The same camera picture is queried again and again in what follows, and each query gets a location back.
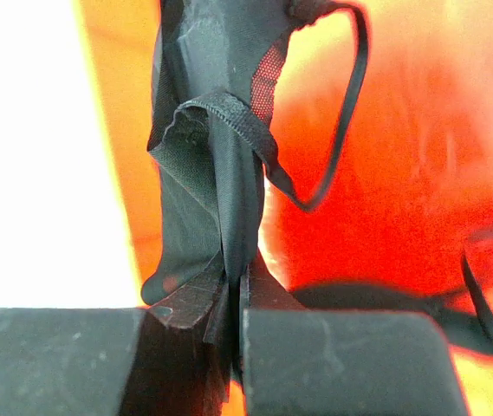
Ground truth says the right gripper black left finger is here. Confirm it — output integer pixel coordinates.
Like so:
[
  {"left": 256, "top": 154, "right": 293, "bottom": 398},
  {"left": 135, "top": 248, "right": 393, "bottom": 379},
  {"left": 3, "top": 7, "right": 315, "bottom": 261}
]
[{"left": 0, "top": 263, "right": 229, "bottom": 415}]

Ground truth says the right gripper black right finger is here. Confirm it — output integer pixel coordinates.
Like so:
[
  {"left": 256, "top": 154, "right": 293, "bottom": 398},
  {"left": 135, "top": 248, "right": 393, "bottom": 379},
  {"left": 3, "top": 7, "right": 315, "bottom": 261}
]
[{"left": 240, "top": 270, "right": 467, "bottom": 415}]

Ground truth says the black bra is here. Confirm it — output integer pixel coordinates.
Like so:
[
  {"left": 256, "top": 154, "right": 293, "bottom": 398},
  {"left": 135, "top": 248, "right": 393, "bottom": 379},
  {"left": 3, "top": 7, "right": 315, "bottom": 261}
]
[{"left": 140, "top": 0, "right": 493, "bottom": 379}]

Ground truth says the red plastic tray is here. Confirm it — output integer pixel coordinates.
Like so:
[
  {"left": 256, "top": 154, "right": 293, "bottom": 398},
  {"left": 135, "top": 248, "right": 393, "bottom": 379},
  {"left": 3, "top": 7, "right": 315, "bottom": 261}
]
[{"left": 72, "top": 0, "right": 493, "bottom": 416}]

